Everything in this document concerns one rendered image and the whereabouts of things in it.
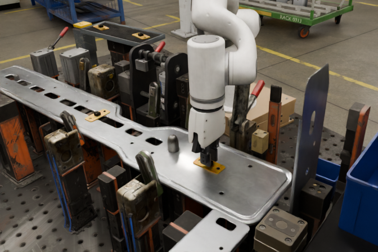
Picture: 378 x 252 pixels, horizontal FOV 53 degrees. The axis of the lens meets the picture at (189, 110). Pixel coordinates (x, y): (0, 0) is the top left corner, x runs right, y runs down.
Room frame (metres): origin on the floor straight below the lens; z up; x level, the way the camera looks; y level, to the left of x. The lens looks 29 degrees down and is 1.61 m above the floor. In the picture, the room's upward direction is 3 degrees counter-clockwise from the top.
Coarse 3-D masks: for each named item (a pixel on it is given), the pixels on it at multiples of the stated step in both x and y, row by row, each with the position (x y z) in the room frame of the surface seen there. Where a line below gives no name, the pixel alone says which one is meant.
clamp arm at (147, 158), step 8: (144, 152) 0.71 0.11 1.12; (136, 160) 0.72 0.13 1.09; (144, 160) 0.70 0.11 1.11; (152, 160) 0.71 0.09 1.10; (144, 168) 0.71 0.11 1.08; (152, 168) 0.71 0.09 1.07; (144, 176) 0.72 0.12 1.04; (152, 176) 0.71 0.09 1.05; (160, 184) 0.72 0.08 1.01; (160, 192) 0.72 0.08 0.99
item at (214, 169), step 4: (196, 160) 0.83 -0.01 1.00; (212, 160) 0.82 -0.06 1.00; (196, 164) 0.81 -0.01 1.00; (200, 164) 0.81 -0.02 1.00; (212, 164) 0.81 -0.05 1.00; (216, 164) 0.81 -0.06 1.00; (220, 164) 0.81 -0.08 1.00; (204, 168) 0.79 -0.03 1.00; (208, 168) 0.79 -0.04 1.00; (212, 168) 0.79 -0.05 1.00; (216, 168) 0.79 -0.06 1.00; (220, 168) 0.79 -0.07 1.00; (224, 168) 0.79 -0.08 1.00; (216, 172) 0.77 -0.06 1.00
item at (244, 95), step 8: (240, 88) 0.93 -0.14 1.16; (248, 88) 0.92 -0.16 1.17; (240, 96) 0.92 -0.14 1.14; (248, 96) 0.92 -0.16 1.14; (240, 104) 0.92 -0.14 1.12; (232, 112) 0.92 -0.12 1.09; (240, 112) 0.91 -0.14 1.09; (232, 120) 0.92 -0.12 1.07; (240, 120) 0.90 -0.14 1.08; (232, 128) 0.91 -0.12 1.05; (240, 128) 0.90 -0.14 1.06
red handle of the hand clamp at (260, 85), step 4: (260, 80) 1.00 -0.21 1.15; (256, 84) 0.99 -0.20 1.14; (260, 84) 0.99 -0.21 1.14; (264, 84) 1.00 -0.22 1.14; (256, 88) 0.98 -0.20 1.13; (260, 88) 0.98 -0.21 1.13; (252, 92) 0.98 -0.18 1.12; (256, 92) 0.97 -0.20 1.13; (252, 96) 0.97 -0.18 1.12; (256, 96) 0.97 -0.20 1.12; (252, 100) 0.96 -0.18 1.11; (248, 104) 0.95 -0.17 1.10; (252, 104) 0.95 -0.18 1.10; (248, 108) 0.94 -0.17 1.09; (240, 116) 0.92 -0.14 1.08; (236, 120) 0.92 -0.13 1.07; (236, 124) 0.91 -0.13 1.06
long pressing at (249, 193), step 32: (32, 96) 1.29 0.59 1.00; (64, 96) 1.28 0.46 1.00; (96, 96) 1.26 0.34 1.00; (96, 128) 1.03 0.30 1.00; (128, 128) 1.02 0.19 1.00; (160, 128) 1.00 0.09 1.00; (128, 160) 0.85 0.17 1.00; (160, 160) 0.84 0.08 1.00; (192, 160) 0.83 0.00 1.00; (224, 160) 0.83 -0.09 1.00; (256, 160) 0.82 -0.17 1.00; (192, 192) 0.71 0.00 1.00; (224, 192) 0.70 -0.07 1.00; (256, 192) 0.69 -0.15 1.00
